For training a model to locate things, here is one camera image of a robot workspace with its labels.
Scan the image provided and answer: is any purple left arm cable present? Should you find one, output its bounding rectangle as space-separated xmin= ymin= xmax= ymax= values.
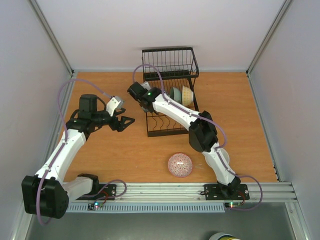
xmin=36 ymin=78 xmax=128 ymax=225

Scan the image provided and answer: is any right small circuit board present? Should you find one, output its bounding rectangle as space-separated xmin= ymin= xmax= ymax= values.
xmin=224 ymin=201 xmax=243 ymax=209

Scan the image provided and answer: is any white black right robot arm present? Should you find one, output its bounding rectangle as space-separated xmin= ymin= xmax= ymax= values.
xmin=127 ymin=82 xmax=241 ymax=199

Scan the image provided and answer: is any pink circle pattern bowl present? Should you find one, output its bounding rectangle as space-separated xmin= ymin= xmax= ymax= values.
xmin=167 ymin=152 xmax=193 ymax=178

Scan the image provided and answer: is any mint green ceramic bowl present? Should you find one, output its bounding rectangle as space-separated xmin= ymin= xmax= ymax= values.
xmin=169 ymin=87 xmax=182 ymax=104

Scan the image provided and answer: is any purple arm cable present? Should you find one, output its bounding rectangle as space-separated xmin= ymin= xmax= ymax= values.
xmin=132 ymin=63 xmax=263 ymax=211
xmin=36 ymin=78 xmax=128 ymax=225

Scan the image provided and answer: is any aluminium front frame rail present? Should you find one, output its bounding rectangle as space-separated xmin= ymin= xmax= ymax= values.
xmin=23 ymin=181 xmax=298 ymax=204

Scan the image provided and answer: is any grey slotted cable duct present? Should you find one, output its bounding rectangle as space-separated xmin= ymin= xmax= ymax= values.
xmin=66 ymin=202 xmax=225 ymax=214

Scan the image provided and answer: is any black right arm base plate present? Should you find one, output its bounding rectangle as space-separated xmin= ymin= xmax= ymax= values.
xmin=200 ymin=183 xmax=250 ymax=201

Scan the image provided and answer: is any white ceramic bowl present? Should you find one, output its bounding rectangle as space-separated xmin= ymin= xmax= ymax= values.
xmin=221 ymin=148 xmax=230 ymax=164

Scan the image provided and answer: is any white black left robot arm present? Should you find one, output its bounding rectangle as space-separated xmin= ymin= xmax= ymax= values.
xmin=21 ymin=94 xmax=135 ymax=219

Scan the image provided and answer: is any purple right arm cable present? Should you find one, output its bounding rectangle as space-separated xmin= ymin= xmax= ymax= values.
xmin=132 ymin=63 xmax=263 ymax=211

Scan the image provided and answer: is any small circuit board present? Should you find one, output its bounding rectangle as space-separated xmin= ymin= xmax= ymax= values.
xmin=224 ymin=201 xmax=243 ymax=209
xmin=87 ymin=202 xmax=104 ymax=211

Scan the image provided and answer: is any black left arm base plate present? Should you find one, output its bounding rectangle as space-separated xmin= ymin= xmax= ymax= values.
xmin=76 ymin=182 xmax=117 ymax=201

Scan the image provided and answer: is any white yellow round container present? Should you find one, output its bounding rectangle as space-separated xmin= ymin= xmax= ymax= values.
xmin=209 ymin=232 xmax=240 ymax=240

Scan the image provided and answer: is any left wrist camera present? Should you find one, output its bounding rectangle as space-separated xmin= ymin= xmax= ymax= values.
xmin=106 ymin=96 xmax=125 ymax=117

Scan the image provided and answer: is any left small circuit board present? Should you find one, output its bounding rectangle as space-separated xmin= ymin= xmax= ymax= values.
xmin=87 ymin=202 xmax=104 ymax=211

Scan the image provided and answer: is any sun pattern ceramic bowl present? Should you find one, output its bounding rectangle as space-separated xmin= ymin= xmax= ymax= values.
xmin=181 ymin=86 xmax=194 ymax=107

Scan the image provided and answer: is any black wire dish rack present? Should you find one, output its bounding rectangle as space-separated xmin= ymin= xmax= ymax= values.
xmin=142 ymin=46 xmax=199 ymax=137

